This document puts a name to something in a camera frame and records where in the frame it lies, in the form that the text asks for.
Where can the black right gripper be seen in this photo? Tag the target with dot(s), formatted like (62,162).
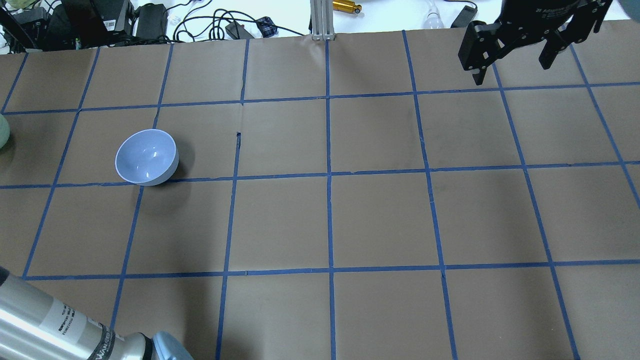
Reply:
(536,14)

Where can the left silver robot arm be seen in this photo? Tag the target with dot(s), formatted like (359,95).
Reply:
(37,326)

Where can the blue bowl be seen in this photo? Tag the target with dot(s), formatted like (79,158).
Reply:
(147,158)

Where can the white light bulb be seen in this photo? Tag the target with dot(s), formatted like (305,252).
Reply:
(432,19)

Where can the yellow cylindrical tool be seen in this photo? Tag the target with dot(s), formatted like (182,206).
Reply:
(347,6)

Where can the brown paper table cover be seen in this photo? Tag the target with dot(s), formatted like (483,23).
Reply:
(355,200)

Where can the black power adapter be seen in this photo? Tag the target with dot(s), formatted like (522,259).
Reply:
(236,31)

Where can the aluminium frame post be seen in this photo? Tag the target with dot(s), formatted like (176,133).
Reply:
(322,24)

